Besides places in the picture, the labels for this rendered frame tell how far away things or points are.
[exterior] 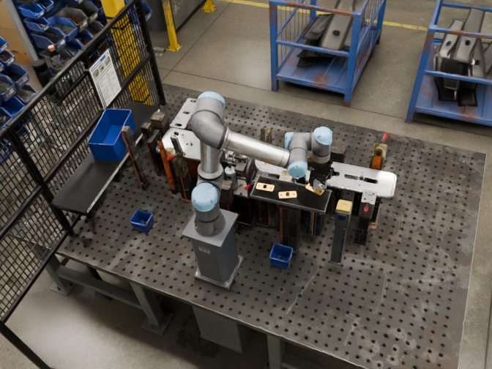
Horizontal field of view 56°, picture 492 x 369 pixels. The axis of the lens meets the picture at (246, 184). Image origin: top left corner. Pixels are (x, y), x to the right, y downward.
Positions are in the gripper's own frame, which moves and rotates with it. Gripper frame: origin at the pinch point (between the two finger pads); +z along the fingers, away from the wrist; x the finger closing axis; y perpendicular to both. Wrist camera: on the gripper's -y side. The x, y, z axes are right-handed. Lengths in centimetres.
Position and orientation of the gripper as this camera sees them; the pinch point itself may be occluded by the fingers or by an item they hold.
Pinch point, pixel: (315, 186)
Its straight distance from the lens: 218.8
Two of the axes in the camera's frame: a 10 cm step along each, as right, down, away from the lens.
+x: 6.3, -6.1, 4.8
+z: 0.6, 6.6, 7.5
